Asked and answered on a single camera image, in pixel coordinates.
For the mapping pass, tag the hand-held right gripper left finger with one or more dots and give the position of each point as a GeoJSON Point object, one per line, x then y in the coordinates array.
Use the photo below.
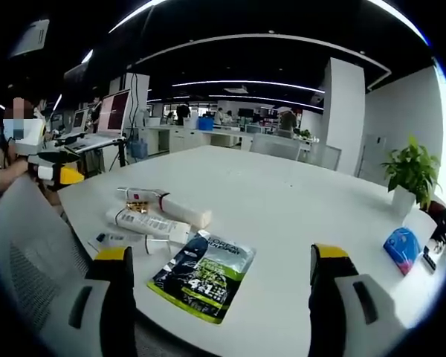
{"type": "Point", "coordinates": [115, 297]}

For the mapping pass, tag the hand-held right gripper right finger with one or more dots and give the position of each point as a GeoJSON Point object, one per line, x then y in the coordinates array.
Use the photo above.
{"type": "Point", "coordinates": [331, 294]}

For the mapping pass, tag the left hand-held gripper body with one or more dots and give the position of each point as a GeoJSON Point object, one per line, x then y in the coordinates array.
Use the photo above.
{"type": "Point", "coordinates": [29, 135]}

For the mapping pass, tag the small gold skincare jar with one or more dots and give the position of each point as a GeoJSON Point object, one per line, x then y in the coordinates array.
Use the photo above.
{"type": "Point", "coordinates": [136, 206]}

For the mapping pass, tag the clear skincare bottle red label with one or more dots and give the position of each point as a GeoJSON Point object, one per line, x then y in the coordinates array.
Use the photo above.
{"type": "Point", "coordinates": [141, 193]}

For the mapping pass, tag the white skincare tube grey print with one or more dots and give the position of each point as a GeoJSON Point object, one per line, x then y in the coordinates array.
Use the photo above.
{"type": "Point", "coordinates": [148, 223]}

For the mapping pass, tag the dark green skincare sachet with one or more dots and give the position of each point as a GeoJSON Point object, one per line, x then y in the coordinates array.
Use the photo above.
{"type": "Point", "coordinates": [204, 277]}

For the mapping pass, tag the blue storage box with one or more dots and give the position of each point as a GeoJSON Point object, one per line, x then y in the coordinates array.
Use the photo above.
{"type": "Point", "coordinates": [206, 124]}

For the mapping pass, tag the small monitor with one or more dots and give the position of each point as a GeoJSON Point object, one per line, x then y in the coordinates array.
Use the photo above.
{"type": "Point", "coordinates": [79, 121]}

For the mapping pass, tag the blue plastic packet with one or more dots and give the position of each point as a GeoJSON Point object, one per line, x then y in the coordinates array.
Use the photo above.
{"type": "Point", "coordinates": [401, 251]}

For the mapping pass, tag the white mesh office chair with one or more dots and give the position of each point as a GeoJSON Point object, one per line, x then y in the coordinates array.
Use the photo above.
{"type": "Point", "coordinates": [26, 253]}

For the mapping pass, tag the ceiling air conditioner vent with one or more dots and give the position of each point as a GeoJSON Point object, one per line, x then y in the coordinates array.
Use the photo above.
{"type": "Point", "coordinates": [31, 37]}

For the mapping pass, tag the small black device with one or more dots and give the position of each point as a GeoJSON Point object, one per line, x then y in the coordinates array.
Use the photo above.
{"type": "Point", "coordinates": [429, 259]}

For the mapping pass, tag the white paper card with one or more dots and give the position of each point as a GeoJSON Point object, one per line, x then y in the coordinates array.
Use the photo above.
{"type": "Point", "coordinates": [423, 225]}

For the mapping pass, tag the dark red and black object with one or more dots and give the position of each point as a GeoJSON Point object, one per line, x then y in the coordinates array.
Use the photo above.
{"type": "Point", "coordinates": [444, 219]}

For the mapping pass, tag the green potted plant white pot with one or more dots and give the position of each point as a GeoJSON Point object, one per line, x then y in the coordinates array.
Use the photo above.
{"type": "Point", "coordinates": [412, 171]}

